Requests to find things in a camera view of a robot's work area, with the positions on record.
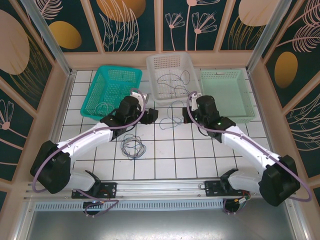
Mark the teal plastic basket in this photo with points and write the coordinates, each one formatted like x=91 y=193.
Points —
x=110 y=82

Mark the clear white plastic basket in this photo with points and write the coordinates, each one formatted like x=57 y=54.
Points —
x=172 y=65

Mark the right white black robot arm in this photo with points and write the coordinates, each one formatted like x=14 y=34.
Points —
x=245 y=147

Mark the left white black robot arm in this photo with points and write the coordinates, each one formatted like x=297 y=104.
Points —
x=85 y=137

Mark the mint green plastic basket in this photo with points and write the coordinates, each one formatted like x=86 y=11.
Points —
x=225 y=95

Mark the small metal loop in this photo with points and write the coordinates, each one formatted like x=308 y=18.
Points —
x=199 y=186

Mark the base connector wiring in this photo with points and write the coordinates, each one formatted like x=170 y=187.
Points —
x=93 y=203
x=240 y=200

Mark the grey metal sheet panel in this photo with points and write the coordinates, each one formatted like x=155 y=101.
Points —
x=160 y=225

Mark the aluminium side rail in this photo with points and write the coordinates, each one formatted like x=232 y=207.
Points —
x=64 y=100
x=257 y=100

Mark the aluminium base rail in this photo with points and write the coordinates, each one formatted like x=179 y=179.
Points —
x=160 y=187

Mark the aluminium corner post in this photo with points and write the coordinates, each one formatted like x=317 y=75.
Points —
x=262 y=40
x=50 y=42

